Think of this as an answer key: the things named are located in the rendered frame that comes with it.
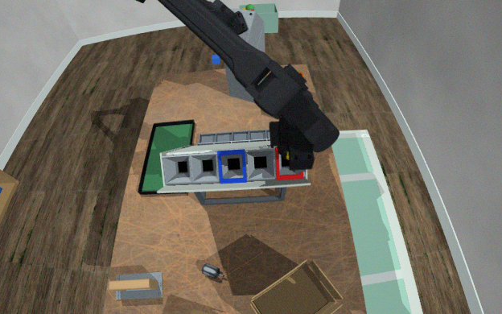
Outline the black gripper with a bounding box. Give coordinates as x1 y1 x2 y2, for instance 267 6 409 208
269 117 291 159

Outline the grey bank of square funnels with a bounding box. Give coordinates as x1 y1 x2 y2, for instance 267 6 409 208
157 129 311 193

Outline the blue square band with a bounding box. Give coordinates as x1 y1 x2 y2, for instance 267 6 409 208
217 149 247 184

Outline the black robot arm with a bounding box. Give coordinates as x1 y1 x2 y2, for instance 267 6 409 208
158 0 339 172

